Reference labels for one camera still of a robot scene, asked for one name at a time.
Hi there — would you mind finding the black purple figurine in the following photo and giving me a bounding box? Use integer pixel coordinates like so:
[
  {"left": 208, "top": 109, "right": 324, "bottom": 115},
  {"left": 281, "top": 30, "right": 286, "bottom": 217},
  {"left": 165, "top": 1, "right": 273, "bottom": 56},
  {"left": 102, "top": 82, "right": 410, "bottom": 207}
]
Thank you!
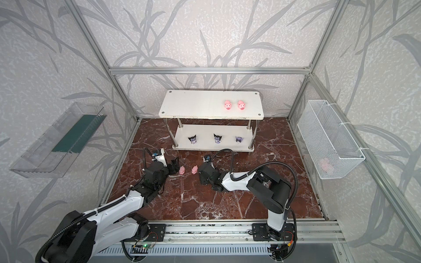
[
  {"left": 214, "top": 134, "right": 222, "bottom": 144},
  {"left": 188, "top": 135, "right": 197, "bottom": 144}
]

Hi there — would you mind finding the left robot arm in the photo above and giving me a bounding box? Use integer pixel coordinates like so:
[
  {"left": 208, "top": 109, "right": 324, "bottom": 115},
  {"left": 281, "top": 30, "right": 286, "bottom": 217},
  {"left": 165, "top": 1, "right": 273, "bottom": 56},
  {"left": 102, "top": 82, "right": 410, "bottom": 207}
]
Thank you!
[{"left": 35, "top": 158, "right": 180, "bottom": 263}]

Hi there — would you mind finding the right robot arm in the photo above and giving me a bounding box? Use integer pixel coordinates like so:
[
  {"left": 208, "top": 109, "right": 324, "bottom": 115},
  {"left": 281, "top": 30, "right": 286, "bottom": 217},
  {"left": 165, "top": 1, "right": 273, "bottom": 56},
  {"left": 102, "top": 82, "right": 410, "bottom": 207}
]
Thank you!
[{"left": 198, "top": 161, "right": 298, "bottom": 241}]

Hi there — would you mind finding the white two-tier shelf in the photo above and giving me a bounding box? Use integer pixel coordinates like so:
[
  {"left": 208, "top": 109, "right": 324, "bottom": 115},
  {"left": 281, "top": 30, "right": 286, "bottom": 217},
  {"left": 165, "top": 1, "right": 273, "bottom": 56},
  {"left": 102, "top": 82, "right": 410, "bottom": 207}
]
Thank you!
[{"left": 159, "top": 90, "right": 264, "bottom": 152}]

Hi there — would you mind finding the pink toy in basket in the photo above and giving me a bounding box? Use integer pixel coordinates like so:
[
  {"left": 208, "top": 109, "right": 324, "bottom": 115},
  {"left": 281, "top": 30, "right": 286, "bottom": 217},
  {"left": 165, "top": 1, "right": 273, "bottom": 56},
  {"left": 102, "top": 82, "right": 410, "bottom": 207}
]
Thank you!
[{"left": 320, "top": 158, "right": 334, "bottom": 175}]

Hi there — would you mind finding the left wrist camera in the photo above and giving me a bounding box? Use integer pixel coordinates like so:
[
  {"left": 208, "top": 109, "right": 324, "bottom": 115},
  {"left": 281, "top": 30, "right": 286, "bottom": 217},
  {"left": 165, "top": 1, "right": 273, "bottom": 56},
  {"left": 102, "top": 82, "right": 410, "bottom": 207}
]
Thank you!
[{"left": 152, "top": 148, "right": 167, "bottom": 167}]

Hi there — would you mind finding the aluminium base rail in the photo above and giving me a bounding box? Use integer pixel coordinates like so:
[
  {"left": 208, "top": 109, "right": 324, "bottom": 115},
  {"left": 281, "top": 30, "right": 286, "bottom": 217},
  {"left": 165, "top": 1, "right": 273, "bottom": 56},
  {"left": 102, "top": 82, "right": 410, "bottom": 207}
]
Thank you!
[{"left": 138, "top": 219, "right": 345, "bottom": 245}]

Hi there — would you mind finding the clear plastic wall bin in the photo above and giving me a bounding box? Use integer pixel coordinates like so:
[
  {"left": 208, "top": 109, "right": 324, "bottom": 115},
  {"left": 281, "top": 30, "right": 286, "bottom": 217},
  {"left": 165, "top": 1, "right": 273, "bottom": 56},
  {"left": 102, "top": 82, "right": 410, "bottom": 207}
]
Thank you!
[{"left": 9, "top": 103, "right": 107, "bottom": 178}]

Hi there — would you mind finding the white wire mesh basket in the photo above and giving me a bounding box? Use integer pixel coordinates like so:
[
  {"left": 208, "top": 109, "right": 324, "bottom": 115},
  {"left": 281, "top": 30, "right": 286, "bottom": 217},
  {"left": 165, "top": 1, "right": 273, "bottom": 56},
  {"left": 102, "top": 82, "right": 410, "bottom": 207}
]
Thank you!
[{"left": 298, "top": 100, "right": 366, "bottom": 180}]

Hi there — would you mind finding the aluminium cage frame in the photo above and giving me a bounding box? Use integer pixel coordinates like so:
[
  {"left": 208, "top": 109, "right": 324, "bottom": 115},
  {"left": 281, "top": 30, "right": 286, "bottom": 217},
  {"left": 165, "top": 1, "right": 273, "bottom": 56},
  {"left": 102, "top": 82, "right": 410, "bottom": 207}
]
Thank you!
[{"left": 64, "top": 1, "right": 421, "bottom": 245}]

